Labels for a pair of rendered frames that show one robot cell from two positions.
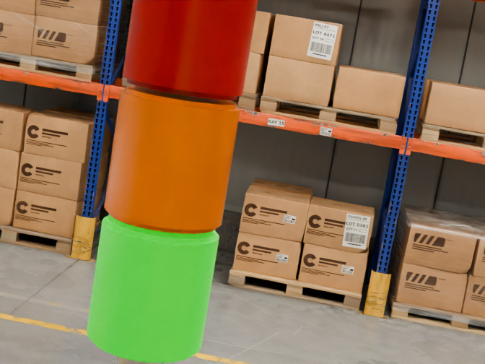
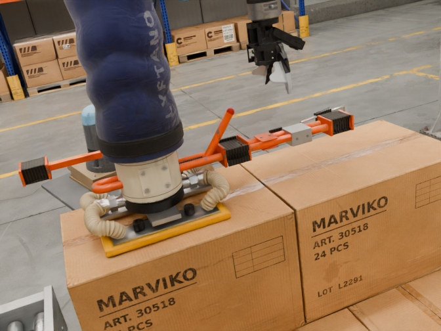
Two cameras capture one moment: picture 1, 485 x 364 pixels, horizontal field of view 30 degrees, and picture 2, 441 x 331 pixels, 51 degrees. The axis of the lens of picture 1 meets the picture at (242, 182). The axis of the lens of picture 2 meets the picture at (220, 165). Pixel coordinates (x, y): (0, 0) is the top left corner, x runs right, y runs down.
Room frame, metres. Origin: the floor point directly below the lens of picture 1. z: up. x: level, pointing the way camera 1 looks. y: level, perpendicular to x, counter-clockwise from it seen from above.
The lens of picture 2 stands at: (-0.51, -1.41, 1.57)
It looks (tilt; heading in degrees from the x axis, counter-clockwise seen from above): 24 degrees down; 338
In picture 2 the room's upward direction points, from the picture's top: 9 degrees counter-clockwise
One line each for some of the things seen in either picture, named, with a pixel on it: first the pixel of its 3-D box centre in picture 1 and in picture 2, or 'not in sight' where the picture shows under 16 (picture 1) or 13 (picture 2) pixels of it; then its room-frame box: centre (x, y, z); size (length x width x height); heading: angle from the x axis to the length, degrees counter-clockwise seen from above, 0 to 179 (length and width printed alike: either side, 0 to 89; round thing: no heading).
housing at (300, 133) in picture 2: not in sight; (296, 134); (0.61, -2.12, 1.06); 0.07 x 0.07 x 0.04; 86
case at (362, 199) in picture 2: not in sight; (348, 209); (0.59, -2.29, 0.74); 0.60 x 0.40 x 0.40; 86
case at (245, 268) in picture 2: not in sight; (181, 269); (0.64, -1.68, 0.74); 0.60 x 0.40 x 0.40; 85
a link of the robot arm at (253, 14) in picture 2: not in sight; (264, 10); (0.62, -2.06, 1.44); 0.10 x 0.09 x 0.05; 175
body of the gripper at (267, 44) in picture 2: not in sight; (265, 42); (0.62, -2.05, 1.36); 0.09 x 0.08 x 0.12; 85
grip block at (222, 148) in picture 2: not in sight; (231, 150); (0.63, -1.91, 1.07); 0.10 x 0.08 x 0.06; 176
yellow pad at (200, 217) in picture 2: not in sight; (165, 220); (0.55, -1.65, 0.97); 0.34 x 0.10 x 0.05; 86
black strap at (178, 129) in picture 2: not in sight; (140, 134); (0.65, -1.66, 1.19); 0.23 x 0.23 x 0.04
